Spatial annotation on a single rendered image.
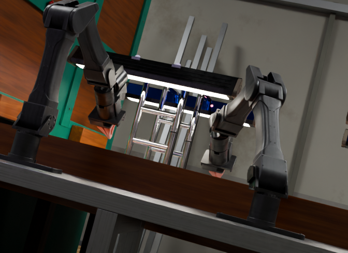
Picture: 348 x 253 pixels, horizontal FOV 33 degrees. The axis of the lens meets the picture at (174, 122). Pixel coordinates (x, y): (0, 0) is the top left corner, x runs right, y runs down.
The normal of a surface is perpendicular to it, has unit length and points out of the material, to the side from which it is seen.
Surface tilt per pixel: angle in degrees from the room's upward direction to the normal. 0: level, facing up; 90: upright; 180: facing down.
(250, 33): 90
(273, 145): 55
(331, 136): 90
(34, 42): 90
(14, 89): 90
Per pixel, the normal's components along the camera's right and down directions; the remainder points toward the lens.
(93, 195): -0.16, -0.15
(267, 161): 0.33, -0.58
